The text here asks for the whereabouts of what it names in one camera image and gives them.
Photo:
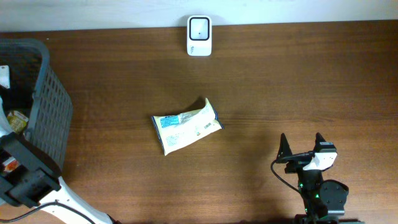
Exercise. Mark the yellow snack bag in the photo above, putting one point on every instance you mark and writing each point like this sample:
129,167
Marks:
178,131

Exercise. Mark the grey plastic mesh basket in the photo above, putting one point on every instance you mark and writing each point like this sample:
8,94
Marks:
37,92

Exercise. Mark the small orange white packet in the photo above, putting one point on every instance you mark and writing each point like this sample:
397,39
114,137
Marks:
10,164

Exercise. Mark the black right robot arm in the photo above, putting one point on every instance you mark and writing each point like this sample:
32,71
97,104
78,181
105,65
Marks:
324,200

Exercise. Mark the green drink carton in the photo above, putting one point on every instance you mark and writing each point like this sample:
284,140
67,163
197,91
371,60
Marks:
18,121

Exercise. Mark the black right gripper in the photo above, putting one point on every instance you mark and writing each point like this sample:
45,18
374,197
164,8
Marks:
300,157

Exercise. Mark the white barcode scanner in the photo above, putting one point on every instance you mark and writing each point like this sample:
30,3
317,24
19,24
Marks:
199,36

